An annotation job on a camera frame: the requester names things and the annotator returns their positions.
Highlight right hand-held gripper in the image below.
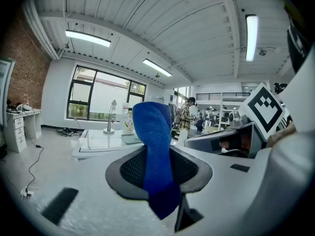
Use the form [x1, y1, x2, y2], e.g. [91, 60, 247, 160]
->
[184, 82, 286, 159]

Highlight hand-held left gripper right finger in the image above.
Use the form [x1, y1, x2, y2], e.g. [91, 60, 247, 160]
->
[169, 128, 315, 236]

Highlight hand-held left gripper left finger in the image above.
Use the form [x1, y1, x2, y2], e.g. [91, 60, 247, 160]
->
[31, 144, 177, 235]

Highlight person's right forearm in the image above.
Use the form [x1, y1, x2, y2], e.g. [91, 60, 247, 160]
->
[267, 123, 297, 148]

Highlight black mezzanine railing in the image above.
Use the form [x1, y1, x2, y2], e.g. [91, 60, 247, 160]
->
[195, 92, 252, 101]

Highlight person's black shirt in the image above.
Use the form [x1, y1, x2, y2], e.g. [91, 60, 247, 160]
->
[283, 0, 312, 74]

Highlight long ceiling light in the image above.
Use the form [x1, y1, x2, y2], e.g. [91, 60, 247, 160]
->
[64, 29, 112, 48]
[142, 58, 173, 77]
[245, 14, 259, 62]

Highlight white power strip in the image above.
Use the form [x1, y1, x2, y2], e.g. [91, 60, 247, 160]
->
[20, 186, 34, 199]

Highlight teal tray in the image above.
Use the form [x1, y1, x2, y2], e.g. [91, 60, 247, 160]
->
[121, 134, 144, 145]

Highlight dark shoes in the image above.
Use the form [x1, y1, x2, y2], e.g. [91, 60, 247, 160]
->
[56, 127, 82, 137]

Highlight silver table lamp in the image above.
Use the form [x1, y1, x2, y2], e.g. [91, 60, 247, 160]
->
[103, 99, 118, 135]

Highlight black-framed window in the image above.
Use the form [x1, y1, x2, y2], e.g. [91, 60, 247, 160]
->
[66, 64, 147, 121]

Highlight white desk with drawers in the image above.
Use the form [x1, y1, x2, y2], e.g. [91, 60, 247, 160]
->
[4, 108, 42, 153]

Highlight white iron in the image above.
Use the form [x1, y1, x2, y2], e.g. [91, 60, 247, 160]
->
[15, 102, 33, 112]

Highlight white glass cabinet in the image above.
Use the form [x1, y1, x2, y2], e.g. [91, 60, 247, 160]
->
[0, 57, 16, 128]

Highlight black floor cable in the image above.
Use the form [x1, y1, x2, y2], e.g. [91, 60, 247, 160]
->
[24, 120, 44, 189]

